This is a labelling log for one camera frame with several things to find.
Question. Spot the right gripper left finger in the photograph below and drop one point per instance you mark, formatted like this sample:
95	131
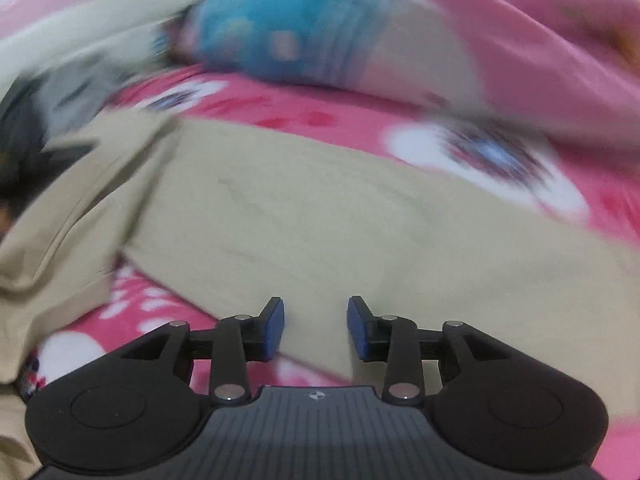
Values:
238	340

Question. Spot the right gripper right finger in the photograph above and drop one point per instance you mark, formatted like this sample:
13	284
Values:
391	340

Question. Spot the beige trousers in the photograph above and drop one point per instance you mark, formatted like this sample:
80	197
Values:
528	328

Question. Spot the pink floral bed sheet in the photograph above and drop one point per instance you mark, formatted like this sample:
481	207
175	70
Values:
563	182

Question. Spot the black garment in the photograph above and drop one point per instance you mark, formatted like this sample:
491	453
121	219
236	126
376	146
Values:
27	169

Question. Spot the grey sweatshirt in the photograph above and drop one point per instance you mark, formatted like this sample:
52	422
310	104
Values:
72	94

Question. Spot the blue pink floral quilt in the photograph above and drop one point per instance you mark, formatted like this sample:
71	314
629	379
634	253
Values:
568	67

